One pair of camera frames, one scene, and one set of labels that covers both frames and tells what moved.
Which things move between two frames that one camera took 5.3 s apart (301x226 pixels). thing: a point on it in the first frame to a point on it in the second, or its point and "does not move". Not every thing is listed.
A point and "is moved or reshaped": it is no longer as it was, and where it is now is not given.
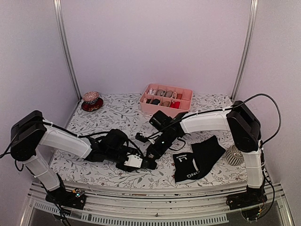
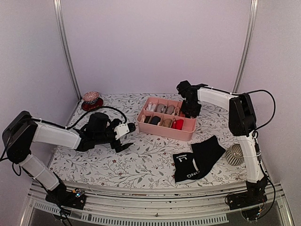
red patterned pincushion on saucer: (92, 101) does not move
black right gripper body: (168, 140) to (191, 108)
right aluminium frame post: (246, 49) does not move
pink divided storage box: (174, 100) is moved or reshaped
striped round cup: (233, 156) does not move
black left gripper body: (113, 155) to (101, 138)
